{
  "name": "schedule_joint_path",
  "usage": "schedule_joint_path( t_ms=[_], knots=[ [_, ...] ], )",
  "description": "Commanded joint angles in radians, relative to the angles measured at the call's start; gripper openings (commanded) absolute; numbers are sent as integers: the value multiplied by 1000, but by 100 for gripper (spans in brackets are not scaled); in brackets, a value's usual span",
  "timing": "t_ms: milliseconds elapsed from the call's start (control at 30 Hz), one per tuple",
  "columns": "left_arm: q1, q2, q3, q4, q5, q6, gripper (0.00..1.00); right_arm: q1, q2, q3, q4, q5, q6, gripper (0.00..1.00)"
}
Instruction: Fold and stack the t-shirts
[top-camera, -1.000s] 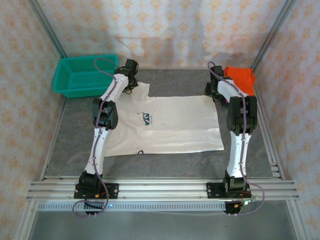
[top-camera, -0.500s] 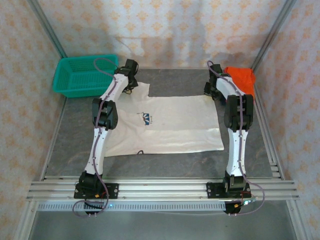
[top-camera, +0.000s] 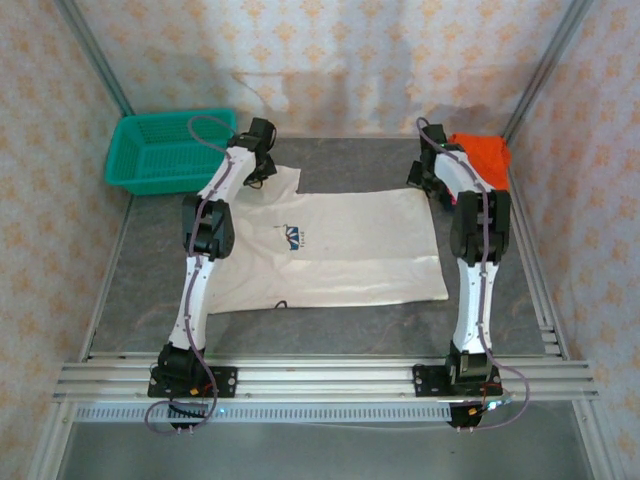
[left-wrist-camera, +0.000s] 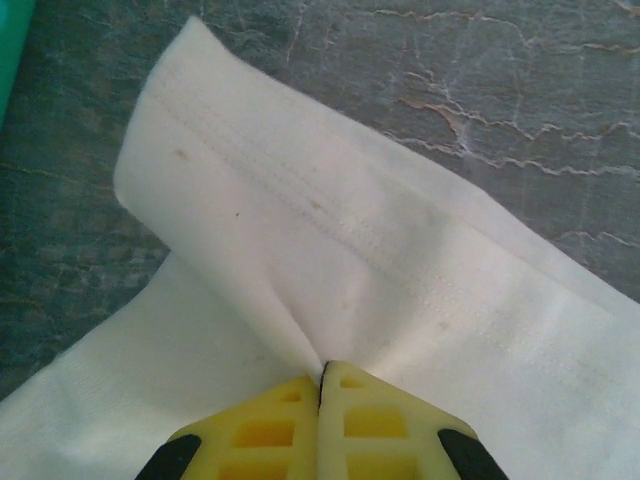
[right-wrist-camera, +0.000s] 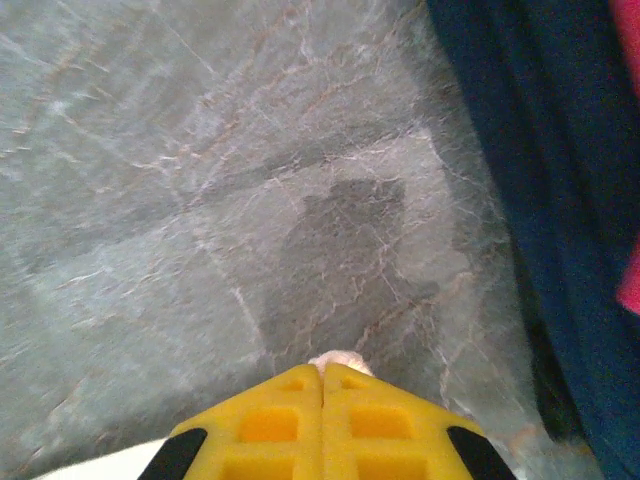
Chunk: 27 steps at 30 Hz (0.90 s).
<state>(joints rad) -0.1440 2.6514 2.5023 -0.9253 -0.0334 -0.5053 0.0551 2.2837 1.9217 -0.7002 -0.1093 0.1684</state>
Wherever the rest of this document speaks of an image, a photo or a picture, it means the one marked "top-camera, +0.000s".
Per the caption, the teal plastic basket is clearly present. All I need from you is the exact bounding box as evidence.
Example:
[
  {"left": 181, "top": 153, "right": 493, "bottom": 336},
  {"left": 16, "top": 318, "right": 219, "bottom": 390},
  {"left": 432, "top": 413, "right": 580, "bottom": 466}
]
[{"left": 103, "top": 108, "right": 238, "bottom": 197}]

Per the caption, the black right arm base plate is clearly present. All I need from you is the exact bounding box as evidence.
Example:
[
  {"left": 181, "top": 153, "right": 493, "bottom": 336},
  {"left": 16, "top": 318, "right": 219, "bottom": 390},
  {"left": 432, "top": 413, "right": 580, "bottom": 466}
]
[{"left": 413, "top": 363, "right": 501, "bottom": 400}]

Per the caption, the aluminium frame post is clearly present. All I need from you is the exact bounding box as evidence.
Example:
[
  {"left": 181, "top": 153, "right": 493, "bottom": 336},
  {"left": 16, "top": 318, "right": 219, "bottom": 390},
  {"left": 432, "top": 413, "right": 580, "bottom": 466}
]
[
  {"left": 501, "top": 0, "right": 597, "bottom": 144},
  {"left": 53, "top": 0, "right": 135, "bottom": 119}
]

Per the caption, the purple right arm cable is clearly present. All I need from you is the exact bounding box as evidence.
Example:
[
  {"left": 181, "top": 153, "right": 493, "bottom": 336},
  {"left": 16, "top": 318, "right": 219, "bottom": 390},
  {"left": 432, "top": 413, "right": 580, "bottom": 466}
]
[{"left": 415, "top": 117, "right": 531, "bottom": 435}]

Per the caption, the aluminium frame rail beam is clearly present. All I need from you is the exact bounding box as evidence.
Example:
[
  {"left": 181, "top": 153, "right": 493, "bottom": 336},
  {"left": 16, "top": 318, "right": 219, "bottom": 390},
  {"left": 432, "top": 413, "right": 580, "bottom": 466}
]
[{"left": 53, "top": 352, "right": 600, "bottom": 403}]

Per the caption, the orange t-shirt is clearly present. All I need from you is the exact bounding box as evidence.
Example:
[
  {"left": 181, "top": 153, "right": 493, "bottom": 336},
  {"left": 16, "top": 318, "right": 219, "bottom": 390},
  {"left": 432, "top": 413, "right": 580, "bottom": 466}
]
[{"left": 447, "top": 132, "right": 514, "bottom": 194}]

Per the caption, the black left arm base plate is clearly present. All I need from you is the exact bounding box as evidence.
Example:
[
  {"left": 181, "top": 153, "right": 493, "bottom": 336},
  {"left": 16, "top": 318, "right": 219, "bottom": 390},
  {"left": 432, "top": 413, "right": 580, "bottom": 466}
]
[{"left": 148, "top": 366, "right": 238, "bottom": 400}]

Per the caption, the slotted grey cable tray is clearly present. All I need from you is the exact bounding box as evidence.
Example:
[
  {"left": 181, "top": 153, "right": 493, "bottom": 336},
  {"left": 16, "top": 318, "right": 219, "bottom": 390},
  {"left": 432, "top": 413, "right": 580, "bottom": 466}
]
[{"left": 74, "top": 402, "right": 454, "bottom": 425}]

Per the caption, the aluminium frame leg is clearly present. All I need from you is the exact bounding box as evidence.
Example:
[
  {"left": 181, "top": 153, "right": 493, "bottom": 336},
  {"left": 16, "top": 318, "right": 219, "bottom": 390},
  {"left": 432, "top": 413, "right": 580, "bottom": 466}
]
[
  {"left": 27, "top": 399, "right": 77, "bottom": 480},
  {"left": 571, "top": 399, "right": 621, "bottom": 480}
]

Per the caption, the white printed t-shirt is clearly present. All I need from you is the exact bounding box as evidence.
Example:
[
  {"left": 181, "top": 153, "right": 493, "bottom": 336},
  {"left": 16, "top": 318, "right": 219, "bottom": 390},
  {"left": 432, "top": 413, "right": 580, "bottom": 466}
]
[{"left": 197, "top": 164, "right": 450, "bottom": 317}]

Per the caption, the aluminium frame side rail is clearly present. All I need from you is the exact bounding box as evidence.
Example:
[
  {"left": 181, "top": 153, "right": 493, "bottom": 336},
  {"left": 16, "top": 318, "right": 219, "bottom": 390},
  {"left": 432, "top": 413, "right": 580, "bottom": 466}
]
[
  {"left": 507, "top": 192, "right": 570, "bottom": 361},
  {"left": 78, "top": 194, "right": 135, "bottom": 362}
]

